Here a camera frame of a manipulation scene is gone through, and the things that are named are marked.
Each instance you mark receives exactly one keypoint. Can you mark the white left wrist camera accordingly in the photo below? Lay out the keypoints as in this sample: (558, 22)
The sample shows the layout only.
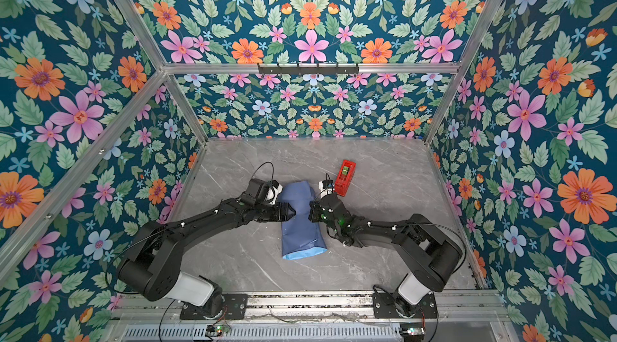
(274, 190)

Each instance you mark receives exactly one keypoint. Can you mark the light blue wrapping paper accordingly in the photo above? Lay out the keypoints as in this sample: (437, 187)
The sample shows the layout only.
(300, 238)

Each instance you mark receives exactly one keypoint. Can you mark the white cable duct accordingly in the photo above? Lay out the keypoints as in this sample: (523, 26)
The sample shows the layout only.
(262, 332)

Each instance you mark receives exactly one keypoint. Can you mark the black hook rail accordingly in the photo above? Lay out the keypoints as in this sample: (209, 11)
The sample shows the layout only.
(308, 69)

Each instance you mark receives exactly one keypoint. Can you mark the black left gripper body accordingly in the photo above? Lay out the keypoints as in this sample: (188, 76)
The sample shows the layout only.
(267, 213)

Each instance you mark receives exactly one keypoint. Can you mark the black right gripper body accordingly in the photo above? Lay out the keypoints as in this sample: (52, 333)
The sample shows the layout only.
(324, 219)

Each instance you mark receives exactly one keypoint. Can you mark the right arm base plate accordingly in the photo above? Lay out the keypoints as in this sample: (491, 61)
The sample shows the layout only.
(391, 306)

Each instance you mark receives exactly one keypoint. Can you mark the red tape dispenser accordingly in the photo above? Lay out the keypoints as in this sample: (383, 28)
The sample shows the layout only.
(344, 177)

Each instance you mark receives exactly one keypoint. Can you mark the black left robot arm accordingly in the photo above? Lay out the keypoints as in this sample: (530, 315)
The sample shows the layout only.
(152, 265)

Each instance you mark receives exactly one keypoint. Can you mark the aluminium mounting rail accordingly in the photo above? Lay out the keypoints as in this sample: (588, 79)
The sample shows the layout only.
(323, 306)

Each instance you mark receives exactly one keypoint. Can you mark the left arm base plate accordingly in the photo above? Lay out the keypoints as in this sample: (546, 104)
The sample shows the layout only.
(219, 306)

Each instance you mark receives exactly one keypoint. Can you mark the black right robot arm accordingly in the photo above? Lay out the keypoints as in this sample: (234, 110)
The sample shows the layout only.
(430, 255)

